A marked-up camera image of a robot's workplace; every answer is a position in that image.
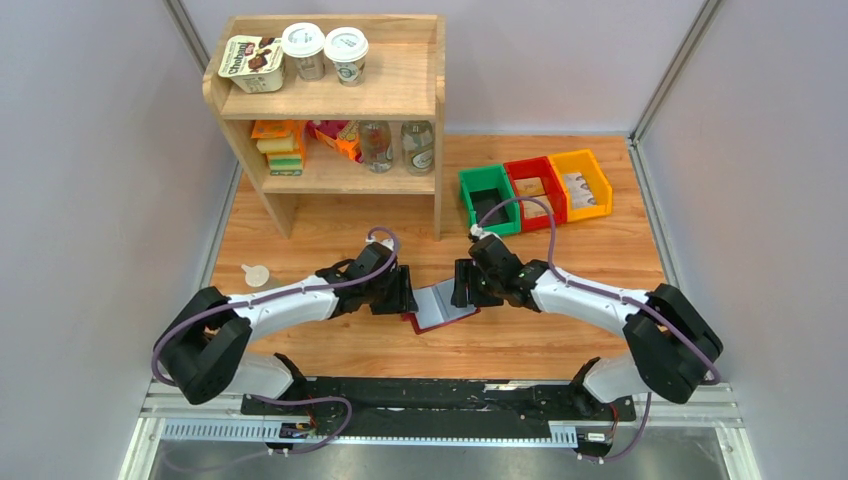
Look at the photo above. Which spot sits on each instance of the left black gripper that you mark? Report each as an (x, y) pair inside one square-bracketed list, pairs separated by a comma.
[(405, 301)]

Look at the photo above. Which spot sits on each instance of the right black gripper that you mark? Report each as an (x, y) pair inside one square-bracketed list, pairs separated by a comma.
[(464, 273)]

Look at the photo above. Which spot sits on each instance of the red leather card holder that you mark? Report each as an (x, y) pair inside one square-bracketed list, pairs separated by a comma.
[(434, 308)]

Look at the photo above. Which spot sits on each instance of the dark credit card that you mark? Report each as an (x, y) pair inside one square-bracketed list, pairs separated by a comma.
[(488, 215), (481, 194)]

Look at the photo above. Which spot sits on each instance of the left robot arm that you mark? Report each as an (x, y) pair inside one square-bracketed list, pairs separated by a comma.
[(203, 352)]

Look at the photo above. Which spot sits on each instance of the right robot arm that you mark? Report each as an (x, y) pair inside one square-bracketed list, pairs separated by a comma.
[(671, 348)]

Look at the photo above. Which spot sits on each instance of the green plastic bin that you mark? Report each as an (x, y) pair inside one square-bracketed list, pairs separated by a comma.
[(482, 189)]

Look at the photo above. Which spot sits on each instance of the cardboard pieces in red bin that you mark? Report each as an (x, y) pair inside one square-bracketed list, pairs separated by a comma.
[(533, 187)]

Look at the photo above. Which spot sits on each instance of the red plastic bin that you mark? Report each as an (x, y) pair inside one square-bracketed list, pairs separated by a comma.
[(539, 167)]

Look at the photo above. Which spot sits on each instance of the white packet in yellow bin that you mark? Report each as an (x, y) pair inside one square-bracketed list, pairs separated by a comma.
[(579, 191)]

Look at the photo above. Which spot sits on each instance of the small clear squeeze bottle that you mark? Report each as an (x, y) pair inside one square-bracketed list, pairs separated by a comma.
[(259, 278)]

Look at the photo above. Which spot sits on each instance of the left clear glass bottle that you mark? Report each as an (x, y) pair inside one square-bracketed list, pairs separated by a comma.
[(376, 145)]

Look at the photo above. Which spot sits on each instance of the clear glass bottle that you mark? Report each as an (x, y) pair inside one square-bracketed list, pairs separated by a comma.
[(376, 145), (417, 139)]

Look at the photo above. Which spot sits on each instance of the right clear glass bottle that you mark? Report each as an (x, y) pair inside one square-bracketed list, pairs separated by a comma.
[(417, 139)]

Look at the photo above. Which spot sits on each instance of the yellow plastic bin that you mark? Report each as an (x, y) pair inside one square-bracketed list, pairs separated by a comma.
[(585, 162)]

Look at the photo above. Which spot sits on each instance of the orange snack box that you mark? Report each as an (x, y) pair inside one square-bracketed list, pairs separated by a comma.
[(340, 135)]

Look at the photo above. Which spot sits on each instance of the wooden two-tier shelf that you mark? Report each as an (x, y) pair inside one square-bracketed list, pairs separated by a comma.
[(404, 81)]

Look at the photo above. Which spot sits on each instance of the right white-lidded paper cup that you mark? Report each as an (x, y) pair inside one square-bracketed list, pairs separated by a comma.
[(347, 48)]

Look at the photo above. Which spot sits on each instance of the white-lidded paper cup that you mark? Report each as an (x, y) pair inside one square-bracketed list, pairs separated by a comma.
[(304, 43), (347, 48)]

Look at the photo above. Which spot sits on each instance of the left white-lidded paper cup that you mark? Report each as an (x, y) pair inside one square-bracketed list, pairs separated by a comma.
[(304, 43)]

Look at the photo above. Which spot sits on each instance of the Chobani yogurt tub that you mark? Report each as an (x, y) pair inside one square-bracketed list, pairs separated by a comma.
[(253, 63)]

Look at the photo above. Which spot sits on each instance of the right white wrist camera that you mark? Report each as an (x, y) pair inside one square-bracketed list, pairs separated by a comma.
[(477, 233)]

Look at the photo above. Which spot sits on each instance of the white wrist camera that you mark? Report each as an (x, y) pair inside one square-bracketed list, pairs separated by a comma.
[(384, 236), (477, 233)]

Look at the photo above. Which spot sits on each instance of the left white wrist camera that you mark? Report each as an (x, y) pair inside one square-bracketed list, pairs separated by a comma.
[(384, 236)]

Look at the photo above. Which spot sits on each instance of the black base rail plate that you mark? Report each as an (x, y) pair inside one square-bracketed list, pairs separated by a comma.
[(450, 410)]

